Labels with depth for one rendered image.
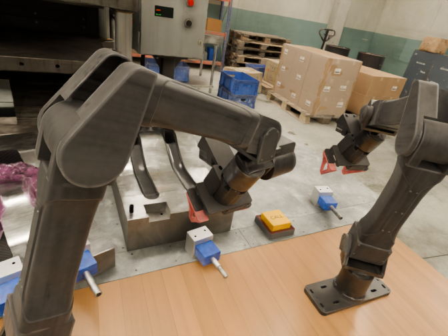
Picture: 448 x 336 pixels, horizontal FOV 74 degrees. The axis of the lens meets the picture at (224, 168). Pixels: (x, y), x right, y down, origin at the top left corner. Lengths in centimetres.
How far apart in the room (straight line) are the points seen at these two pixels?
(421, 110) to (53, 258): 53
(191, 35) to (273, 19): 664
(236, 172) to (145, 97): 23
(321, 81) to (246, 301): 397
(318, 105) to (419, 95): 397
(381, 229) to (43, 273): 54
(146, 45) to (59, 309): 117
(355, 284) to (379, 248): 10
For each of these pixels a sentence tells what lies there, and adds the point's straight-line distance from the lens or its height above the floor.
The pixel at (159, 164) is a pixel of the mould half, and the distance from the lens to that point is 87.
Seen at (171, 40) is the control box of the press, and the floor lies 114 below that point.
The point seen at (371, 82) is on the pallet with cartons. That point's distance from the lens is 511.
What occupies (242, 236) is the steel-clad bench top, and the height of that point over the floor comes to 80.
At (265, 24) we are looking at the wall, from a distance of 798.
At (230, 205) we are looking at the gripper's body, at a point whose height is 99.
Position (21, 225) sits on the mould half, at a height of 87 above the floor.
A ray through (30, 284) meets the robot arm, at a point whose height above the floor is 102.
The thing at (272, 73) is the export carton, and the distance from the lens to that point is 595.
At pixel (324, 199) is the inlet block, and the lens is 97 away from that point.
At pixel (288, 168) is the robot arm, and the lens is 54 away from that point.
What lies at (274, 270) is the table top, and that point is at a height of 80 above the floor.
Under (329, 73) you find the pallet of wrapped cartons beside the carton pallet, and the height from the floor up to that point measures 74.
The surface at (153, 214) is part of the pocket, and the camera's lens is 72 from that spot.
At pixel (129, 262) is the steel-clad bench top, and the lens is 70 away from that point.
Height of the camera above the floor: 131
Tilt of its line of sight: 28 degrees down
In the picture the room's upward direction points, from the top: 10 degrees clockwise
